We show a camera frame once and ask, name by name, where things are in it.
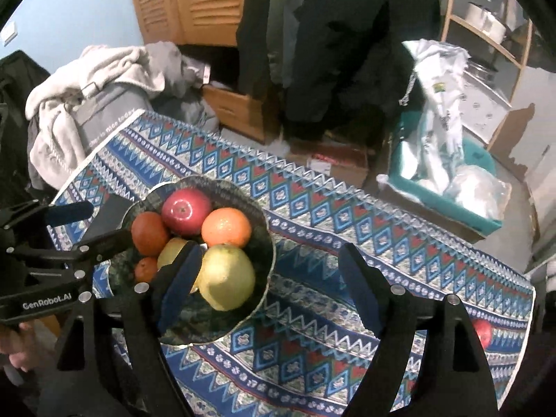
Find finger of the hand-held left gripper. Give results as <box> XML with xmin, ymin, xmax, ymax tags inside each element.
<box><xmin>0</xmin><ymin>200</ymin><xmax>95</xmax><ymax>237</ymax></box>
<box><xmin>9</xmin><ymin>229</ymin><xmax>133</xmax><ymax>270</ymax></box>

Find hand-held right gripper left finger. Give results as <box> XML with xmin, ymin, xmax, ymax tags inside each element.
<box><xmin>39</xmin><ymin>241</ymin><xmax>205</xmax><ymax>417</ymax></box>

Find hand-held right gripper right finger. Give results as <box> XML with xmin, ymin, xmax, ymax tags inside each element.
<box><xmin>338</xmin><ymin>243</ymin><xmax>500</xmax><ymax>417</ymax></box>

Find small tangerine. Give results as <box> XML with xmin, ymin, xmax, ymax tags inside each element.
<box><xmin>134</xmin><ymin>257</ymin><xmax>159</xmax><ymax>283</ymax></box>

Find yellow lemon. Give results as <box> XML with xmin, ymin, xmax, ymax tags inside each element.
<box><xmin>156</xmin><ymin>237</ymin><xmax>203</xmax><ymax>294</ymax></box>

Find dark orange tangerine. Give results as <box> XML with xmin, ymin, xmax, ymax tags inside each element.
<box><xmin>131</xmin><ymin>211</ymin><xmax>170</xmax><ymax>256</ymax></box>

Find clear glass bowl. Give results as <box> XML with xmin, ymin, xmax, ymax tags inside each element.
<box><xmin>106</xmin><ymin>176</ymin><xmax>275</xmax><ymax>347</ymax></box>

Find large yellow citrus fruit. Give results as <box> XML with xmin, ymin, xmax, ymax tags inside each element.
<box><xmin>197</xmin><ymin>244</ymin><xmax>256</xmax><ymax>311</ymax></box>

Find bright orange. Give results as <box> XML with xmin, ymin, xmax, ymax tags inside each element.
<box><xmin>201</xmin><ymin>207</ymin><xmax>253</xmax><ymax>248</ymax></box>

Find red apple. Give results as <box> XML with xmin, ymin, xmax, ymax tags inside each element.
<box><xmin>162</xmin><ymin>188</ymin><xmax>213</xmax><ymax>237</ymax></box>
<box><xmin>473</xmin><ymin>319</ymin><xmax>493</xmax><ymax>350</ymax></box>

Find person's left hand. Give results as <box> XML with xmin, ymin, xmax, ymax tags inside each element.
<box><xmin>0</xmin><ymin>326</ymin><xmax>44</xmax><ymax>372</ymax></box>

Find black flat rectangular device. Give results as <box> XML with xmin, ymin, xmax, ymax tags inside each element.
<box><xmin>80</xmin><ymin>193</ymin><xmax>140</xmax><ymax>248</ymax></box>

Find blue patterned tablecloth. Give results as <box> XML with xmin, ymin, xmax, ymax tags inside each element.
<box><xmin>48</xmin><ymin>108</ymin><xmax>535</xmax><ymax>413</ymax></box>

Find teal plastic bin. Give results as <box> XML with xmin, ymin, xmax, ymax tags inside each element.
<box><xmin>386</xmin><ymin>113</ymin><xmax>505</xmax><ymax>237</ymax></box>

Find grey bag with white print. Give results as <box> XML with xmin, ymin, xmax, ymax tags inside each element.
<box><xmin>72</xmin><ymin>82</ymin><xmax>153</xmax><ymax>157</ymax></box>

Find black cloth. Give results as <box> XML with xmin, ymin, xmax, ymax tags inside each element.
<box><xmin>0</xmin><ymin>50</ymin><xmax>53</xmax><ymax>209</ymax></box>

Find light grey hoodie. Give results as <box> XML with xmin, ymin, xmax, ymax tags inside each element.
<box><xmin>25</xmin><ymin>42</ymin><xmax>209</xmax><ymax>179</ymax></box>

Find cardboard box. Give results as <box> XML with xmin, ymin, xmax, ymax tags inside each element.
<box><xmin>287</xmin><ymin>137</ymin><xmax>370</xmax><ymax>187</ymax></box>

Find clear plastic bag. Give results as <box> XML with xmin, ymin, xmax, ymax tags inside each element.
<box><xmin>443</xmin><ymin>165</ymin><xmax>513</xmax><ymax>220</ymax></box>

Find wooden drawer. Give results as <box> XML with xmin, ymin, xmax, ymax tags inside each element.
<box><xmin>202</xmin><ymin>84</ymin><xmax>265</xmax><ymax>133</ymax></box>

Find white printed plastic bag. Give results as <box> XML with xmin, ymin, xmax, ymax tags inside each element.
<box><xmin>402</xmin><ymin>39</ymin><xmax>472</xmax><ymax>192</ymax></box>

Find dark hanging clothes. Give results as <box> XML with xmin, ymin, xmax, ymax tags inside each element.
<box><xmin>237</xmin><ymin>0</ymin><xmax>441</xmax><ymax>140</ymax></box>

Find wooden louvred door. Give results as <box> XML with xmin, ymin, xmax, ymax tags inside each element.
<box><xmin>126</xmin><ymin>0</ymin><xmax>253</xmax><ymax>46</ymax></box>

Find wooden shelf rack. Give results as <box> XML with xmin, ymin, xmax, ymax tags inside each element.
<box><xmin>439</xmin><ymin>0</ymin><xmax>535</xmax><ymax>153</ymax></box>

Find large metal pot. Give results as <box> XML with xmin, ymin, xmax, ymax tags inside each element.
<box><xmin>463</xmin><ymin>2</ymin><xmax>509</xmax><ymax>40</ymax></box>

